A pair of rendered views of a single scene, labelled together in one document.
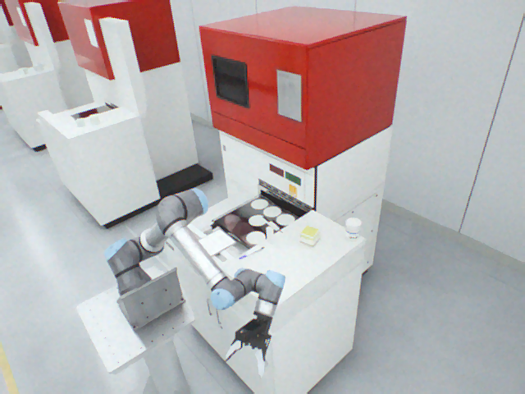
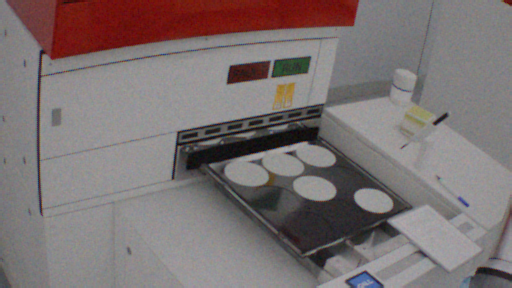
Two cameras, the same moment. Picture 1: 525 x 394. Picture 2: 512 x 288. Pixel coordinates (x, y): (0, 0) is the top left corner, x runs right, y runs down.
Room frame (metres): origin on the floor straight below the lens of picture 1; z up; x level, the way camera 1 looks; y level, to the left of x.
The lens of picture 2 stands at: (1.93, 1.25, 1.67)
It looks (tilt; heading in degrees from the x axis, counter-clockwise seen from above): 29 degrees down; 266
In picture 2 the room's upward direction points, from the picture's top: 11 degrees clockwise
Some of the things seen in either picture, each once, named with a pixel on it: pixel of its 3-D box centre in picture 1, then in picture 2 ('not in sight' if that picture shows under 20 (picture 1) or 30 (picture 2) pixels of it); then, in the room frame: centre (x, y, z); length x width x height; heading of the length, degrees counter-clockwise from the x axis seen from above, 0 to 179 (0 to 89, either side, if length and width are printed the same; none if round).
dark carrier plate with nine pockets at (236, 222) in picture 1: (257, 220); (312, 188); (1.70, 0.01, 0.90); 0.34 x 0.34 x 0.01; 39
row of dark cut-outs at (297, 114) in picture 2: (283, 194); (255, 122); (1.84, -0.15, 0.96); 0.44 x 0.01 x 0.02; 39
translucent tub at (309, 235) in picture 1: (309, 236); (417, 123); (1.40, -0.23, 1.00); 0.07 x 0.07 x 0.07; 54
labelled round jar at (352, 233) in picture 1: (353, 229); (402, 87); (1.41, -0.44, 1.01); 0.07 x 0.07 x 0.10
